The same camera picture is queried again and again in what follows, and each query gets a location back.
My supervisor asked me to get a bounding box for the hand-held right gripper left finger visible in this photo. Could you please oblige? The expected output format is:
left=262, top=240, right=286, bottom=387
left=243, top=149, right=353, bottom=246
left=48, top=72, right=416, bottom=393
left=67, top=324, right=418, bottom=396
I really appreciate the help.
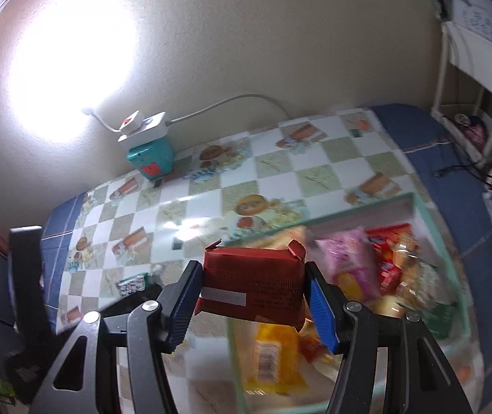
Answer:
left=30, top=260, right=205, bottom=414

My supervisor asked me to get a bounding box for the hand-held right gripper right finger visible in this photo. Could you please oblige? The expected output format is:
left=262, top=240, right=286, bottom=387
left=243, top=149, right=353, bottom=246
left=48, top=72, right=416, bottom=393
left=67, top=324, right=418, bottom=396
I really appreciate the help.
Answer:
left=304, top=262, right=475, bottom=414

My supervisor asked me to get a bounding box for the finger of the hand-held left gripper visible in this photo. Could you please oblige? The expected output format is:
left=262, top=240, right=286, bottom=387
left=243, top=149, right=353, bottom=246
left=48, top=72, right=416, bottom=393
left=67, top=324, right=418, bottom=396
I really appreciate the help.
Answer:
left=8, top=225, right=52, bottom=335
left=99, top=285, right=164, bottom=317

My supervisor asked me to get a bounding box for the large pink snack packet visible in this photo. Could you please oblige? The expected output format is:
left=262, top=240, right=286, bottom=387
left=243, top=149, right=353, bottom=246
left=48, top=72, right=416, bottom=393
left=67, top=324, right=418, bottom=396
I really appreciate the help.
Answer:
left=315, top=229, right=382, bottom=303

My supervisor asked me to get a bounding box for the yellow cake packet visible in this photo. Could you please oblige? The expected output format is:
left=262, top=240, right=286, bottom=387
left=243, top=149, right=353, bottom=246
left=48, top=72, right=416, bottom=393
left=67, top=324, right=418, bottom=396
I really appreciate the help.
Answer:
left=243, top=321, right=307, bottom=395

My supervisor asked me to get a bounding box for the pale yellow pudding cup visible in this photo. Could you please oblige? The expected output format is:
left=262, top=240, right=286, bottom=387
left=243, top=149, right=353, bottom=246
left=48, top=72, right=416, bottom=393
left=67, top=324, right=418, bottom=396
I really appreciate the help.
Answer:
left=373, top=293, right=406, bottom=317

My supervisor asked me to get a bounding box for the maroon snack packet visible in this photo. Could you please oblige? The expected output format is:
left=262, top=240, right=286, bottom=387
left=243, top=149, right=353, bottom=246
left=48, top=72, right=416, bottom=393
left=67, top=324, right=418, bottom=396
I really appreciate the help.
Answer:
left=194, top=239, right=308, bottom=333

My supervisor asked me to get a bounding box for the large red snack packet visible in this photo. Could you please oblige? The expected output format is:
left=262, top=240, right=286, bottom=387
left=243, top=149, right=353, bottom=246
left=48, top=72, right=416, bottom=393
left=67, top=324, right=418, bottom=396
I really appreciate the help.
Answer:
left=364, top=223, right=419, bottom=294

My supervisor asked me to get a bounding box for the dark green snack packet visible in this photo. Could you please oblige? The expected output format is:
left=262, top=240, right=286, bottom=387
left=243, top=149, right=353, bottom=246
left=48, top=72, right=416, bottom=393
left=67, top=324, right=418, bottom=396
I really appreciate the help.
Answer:
left=418, top=302, right=458, bottom=339

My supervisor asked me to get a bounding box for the shallow teal cardboard box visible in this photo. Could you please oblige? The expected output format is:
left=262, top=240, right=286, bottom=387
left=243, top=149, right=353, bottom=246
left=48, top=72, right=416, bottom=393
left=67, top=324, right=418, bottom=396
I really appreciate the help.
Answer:
left=222, top=192, right=477, bottom=414

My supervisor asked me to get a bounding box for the checked printed tablecloth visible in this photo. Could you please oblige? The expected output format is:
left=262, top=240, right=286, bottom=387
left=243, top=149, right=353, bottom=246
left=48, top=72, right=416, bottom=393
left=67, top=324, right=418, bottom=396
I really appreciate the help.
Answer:
left=54, top=108, right=477, bottom=414

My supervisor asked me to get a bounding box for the small teal box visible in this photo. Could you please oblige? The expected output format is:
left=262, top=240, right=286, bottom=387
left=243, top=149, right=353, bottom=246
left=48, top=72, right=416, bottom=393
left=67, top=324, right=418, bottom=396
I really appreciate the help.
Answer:
left=125, top=136, right=175, bottom=180

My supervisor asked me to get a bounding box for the white gooseneck lamp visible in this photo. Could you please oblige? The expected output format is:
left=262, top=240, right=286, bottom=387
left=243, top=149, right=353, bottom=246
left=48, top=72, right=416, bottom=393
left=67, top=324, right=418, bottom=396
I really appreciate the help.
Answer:
left=81, top=107, right=121, bottom=132

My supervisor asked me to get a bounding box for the white power strip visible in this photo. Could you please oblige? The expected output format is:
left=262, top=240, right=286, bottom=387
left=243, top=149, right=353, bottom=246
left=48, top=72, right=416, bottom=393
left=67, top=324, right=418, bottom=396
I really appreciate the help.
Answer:
left=117, top=111, right=171, bottom=143

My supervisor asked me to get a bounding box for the purple round item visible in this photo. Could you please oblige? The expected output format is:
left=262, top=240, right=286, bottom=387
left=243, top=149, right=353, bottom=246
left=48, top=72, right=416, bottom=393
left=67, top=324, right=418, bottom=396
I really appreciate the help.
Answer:
left=453, top=112, right=488, bottom=147

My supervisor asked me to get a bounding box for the white shelf rack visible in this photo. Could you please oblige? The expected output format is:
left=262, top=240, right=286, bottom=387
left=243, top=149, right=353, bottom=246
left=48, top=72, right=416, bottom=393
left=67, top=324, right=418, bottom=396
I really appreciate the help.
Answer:
left=429, top=21, right=492, bottom=173

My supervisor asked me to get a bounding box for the white printed bag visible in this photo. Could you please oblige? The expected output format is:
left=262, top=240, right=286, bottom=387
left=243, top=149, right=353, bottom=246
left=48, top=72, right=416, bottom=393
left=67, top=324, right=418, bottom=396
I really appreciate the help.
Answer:
left=448, top=0, right=492, bottom=52

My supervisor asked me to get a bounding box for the black cable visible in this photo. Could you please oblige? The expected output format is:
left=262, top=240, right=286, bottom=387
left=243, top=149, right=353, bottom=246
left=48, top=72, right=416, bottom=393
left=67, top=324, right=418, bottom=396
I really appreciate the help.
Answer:
left=433, top=155, right=492, bottom=190

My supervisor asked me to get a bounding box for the white power cable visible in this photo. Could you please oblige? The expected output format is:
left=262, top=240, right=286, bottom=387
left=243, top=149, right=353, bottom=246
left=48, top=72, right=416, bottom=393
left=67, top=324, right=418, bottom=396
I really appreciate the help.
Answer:
left=168, top=93, right=290, bottom=126

